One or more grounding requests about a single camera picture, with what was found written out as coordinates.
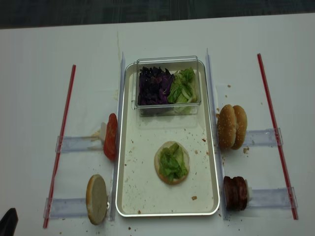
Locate red tomato slice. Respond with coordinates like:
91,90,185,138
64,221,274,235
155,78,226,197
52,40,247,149
103,113,118,161

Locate green lettuce in container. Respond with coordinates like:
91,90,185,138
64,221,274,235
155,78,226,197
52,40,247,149
167,67,197,104

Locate lettuce leaf on bun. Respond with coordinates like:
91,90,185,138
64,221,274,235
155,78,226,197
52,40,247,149
158,142,189,179

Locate stack of meat slices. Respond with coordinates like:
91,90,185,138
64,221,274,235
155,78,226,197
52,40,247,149
223,176,248,211

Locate clear plastic salad container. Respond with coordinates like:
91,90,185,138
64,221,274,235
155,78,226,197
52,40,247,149
131,56,201,116

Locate purple cabbage shreds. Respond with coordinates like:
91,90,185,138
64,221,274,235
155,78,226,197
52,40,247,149
138,66,175,106

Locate white rectangular tray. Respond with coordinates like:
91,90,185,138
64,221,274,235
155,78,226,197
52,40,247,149
116,62,220,217

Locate bottom bun on tray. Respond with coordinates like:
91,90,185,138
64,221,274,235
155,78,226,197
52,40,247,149
154,141,191,185

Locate white pusher block left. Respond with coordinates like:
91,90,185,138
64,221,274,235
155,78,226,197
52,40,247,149
99,122,107,144

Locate white pusher block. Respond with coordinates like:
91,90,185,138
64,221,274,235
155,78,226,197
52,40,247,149
99,122,107,144
245,179,252,205

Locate sesame bun front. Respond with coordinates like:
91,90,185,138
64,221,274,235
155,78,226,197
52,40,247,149
217,104,237,149

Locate sesame bun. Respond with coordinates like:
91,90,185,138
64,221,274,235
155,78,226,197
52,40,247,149
217,104,237,149
232,105,248,150

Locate sesame bun rear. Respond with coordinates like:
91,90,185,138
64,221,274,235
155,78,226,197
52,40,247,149
232,105,248,150

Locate upper left clear holder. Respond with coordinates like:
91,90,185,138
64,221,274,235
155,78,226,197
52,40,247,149
55,136,103,153

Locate clear holder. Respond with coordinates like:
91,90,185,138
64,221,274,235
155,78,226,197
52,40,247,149
247,187,298,208
242,128,283,147
43,198,88,219
55,136,103,153

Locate upright pale bun half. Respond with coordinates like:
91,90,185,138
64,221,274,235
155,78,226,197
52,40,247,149
86,174,108,225

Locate left red straw strip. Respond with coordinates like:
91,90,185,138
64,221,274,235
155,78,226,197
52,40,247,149
43,65,76,229

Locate red straw strip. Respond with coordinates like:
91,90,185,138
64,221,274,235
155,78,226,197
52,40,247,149
257,53,299,220
43,65,76,229

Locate upper right clear holder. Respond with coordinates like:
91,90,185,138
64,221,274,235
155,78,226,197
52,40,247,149
242,128,283,147

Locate white pusher block right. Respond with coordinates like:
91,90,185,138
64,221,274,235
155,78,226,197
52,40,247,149
245,179,252,205

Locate lower left clear holder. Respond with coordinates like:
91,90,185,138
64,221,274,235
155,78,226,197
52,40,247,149
43,198,88,219

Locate lower right clear holder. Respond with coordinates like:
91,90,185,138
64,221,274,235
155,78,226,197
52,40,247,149
247,187,298,208

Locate right red straw strip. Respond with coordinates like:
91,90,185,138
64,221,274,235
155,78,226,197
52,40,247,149
257,53,299,220

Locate black object bottom left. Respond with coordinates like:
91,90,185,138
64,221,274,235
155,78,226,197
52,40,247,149
0,208,18,236

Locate left long clear rail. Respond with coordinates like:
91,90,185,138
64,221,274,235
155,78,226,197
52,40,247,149
109,53,126,222

